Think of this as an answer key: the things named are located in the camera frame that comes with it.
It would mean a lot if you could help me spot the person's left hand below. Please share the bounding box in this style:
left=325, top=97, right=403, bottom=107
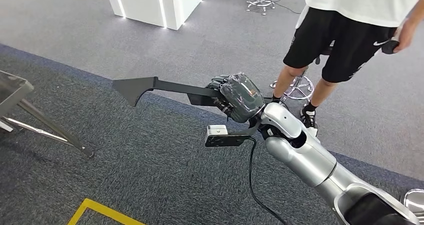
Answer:
left=392, top=16, right=421, bottom=54

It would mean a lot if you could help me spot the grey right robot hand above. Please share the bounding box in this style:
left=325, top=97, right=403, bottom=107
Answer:
left=205, top=72, right=267, bottom=124

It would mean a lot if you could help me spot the black handheld controller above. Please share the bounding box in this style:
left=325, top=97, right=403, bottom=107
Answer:
left=373, top=34, right=401, bottom=55

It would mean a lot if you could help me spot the black plastic frame part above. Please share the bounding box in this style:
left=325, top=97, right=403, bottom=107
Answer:
left=111, top=76, right=276, bottom=108

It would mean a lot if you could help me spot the steel workbench table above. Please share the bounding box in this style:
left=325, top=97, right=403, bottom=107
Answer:
left=0, top=70, right=95, bottom=159

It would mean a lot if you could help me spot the person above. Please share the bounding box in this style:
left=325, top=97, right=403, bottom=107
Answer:
left=269, top=0, right=424, bottom=139

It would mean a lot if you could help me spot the chrome stool base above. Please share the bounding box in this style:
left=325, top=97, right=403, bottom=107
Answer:
left=269, top=65, right=316, bottom=102
left=245, top=0, right=276, bottom=16

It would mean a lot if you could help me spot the white cabinet with light strips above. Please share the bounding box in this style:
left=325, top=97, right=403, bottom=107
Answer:
left=103, top=0, right=206, bottom=31

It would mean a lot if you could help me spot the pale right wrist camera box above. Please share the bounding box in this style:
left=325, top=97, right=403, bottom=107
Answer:
left=206, top=124, right=229, bottom=137

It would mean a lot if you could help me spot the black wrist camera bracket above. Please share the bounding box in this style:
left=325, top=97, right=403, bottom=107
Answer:
left=204, top=119, right=264, bottom=148

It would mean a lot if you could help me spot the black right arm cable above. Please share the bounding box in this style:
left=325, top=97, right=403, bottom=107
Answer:
left=246, top=136, right=289, bottom=225

